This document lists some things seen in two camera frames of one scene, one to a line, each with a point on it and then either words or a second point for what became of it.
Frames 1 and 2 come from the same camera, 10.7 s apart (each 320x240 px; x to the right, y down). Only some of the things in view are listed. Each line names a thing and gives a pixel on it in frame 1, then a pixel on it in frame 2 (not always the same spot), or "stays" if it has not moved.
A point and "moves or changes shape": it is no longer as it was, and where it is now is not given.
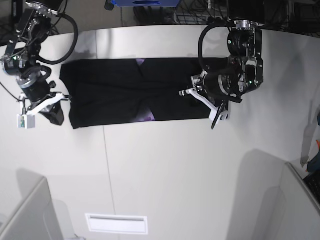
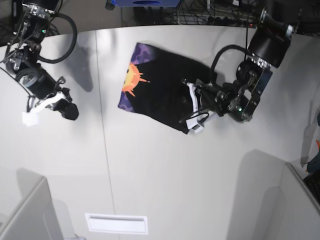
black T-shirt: x=111 y=90 moves or changes shape
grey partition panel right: x=299 y=210 stays
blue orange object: x=314 y=165 stays
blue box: x=146 y=3 stays
